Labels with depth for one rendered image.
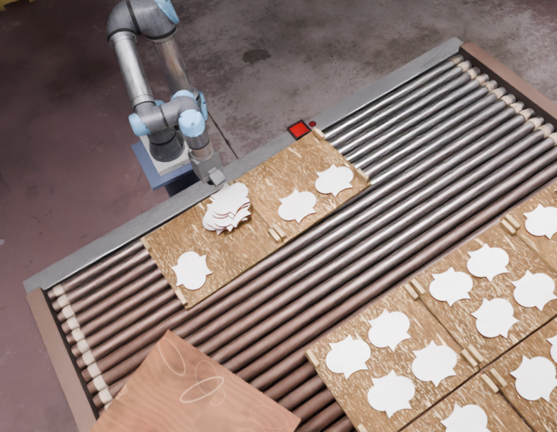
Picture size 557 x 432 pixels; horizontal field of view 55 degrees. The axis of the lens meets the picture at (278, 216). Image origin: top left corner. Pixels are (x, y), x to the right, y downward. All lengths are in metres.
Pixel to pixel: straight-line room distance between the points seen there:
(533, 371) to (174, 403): 1.07
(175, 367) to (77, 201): 2.00
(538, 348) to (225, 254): 1.06
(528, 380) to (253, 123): 2.37
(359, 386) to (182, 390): 0.53
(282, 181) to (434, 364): 0.86
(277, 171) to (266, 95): 1.64
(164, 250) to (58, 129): 2.12
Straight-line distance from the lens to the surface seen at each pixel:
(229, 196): 1.98
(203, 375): 1.69
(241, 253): 1.94
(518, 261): 1.98
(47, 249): 3.44
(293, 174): 2.10
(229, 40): 4.16
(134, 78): 1.85
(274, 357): 1.80
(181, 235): 2.03
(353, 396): 1.74
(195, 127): 1.67
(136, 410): 1.73
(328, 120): 2.29
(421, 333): 1.81
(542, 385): 1.83
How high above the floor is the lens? 2.63
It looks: 58 degrees down
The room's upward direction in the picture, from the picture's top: 12 degrees counter-clockwise
